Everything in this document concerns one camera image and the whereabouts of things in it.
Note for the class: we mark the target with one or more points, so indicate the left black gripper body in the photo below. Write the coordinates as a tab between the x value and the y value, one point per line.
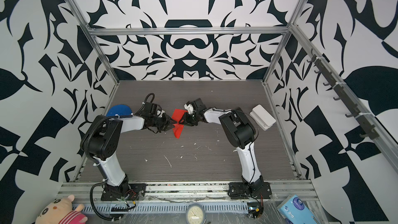
162	123

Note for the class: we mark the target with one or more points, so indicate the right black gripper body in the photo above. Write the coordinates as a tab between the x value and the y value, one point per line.
192	119

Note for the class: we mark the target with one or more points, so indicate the red square paper sheet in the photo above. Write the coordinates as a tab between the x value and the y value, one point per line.
178	116

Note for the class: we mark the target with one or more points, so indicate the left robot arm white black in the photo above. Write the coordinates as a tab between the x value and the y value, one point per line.
101	140

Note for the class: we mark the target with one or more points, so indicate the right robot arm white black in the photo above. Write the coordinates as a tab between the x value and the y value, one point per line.
238	129

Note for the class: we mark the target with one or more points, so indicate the blue cloth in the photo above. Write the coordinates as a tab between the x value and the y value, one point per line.
119	110

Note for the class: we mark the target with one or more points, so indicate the white rectangular box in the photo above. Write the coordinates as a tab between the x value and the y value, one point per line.
262	117

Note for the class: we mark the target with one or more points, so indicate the round analog clock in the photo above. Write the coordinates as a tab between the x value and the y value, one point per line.
195	214

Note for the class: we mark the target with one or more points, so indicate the pink plush toy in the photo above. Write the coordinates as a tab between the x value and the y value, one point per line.
60	211

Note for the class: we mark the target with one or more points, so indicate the blue tissue pack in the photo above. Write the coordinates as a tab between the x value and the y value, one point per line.
295	211

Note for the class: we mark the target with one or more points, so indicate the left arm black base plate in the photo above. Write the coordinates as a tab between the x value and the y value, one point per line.
130	192

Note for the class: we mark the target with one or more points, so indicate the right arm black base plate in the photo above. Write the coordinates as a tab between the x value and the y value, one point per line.
259	190

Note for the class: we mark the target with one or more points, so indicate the white slotted cable duct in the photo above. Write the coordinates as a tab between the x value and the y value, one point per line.
172	208

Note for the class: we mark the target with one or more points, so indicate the black wall hook rack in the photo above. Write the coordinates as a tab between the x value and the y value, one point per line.
345	94

